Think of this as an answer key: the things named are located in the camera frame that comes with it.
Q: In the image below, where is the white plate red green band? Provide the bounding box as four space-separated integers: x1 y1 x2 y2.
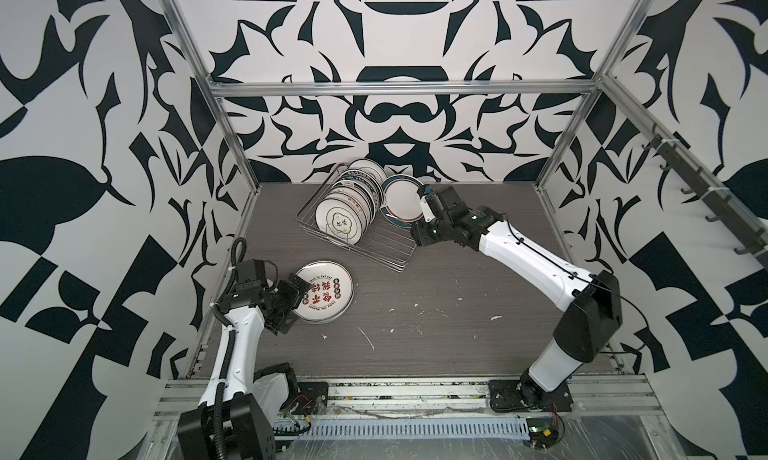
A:
380 174 424 228

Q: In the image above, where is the wire dish rack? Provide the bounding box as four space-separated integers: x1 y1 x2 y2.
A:
296 158 428 272

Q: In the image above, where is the white plate green cloud motif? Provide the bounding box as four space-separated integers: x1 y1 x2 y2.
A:
315 197 367 245

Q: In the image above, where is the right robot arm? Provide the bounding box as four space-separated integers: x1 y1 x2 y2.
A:
410 185 623 411

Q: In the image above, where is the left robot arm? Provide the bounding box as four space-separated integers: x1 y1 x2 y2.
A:
177 259 310 459

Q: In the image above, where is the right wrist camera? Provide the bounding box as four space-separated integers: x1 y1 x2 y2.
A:
419 185 436 223

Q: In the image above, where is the black corrugated cable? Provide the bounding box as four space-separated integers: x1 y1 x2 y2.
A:
209 236 250 460

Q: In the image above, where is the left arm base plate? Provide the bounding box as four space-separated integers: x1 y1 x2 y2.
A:
289 381 330 416

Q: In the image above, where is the white cable duct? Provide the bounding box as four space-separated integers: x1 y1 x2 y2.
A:
275 417 530 441

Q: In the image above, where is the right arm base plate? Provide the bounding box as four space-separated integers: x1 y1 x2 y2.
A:
488 379 573 413

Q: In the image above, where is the aluminium frame crossbar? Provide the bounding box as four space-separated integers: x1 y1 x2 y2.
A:
209 80 596 98

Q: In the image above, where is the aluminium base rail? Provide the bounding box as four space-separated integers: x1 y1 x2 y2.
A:
149 373 661 422

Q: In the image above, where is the wall hook rail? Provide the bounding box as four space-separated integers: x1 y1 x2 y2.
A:
641 122 768 257

